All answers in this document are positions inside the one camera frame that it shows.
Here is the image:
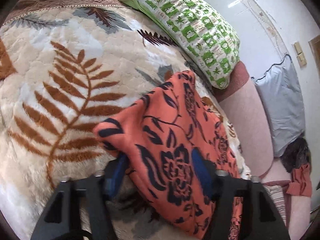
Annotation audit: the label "orange floral blouse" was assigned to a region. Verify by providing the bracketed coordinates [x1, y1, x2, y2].
[93, 70, 240, 239]

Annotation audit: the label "striped floral pillow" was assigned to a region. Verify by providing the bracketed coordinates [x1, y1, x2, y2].
[264, 185, 287, 225]

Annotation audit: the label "pink sofa cushion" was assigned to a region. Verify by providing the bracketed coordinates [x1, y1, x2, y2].
[261, 158, 311, 239]

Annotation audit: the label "rust red cloth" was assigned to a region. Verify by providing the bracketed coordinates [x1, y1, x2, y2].
[286, 163, 312, 198]

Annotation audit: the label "black furry item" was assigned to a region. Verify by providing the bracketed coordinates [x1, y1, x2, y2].
[280, 137, 311, 173]

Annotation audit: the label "pink bolster cushion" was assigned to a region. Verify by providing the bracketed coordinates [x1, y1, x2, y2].
[213, 61, 273, 177]

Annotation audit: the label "grey pillow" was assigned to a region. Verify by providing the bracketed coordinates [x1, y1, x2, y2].
[251, 54, 306, 158]

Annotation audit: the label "leaf-pattern fleece blanket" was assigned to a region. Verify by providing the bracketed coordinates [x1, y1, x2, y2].
[1, 0, 251, 239]

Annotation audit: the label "green white checkered pillow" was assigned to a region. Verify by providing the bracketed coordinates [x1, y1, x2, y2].
[121, 0, 240, 89]

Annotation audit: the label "beige wall light switches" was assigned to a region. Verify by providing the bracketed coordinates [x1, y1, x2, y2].
[293, 41, 307, 68]

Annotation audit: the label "framed wall plaque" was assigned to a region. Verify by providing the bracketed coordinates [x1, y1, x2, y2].
[309, 35, 320, 68]

